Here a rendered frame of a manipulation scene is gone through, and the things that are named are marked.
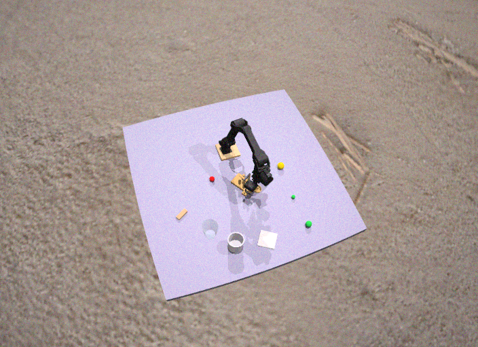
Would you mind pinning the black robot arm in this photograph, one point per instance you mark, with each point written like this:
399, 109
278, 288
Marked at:
259, 156

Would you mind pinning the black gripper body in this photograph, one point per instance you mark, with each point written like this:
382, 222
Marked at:
251, 185

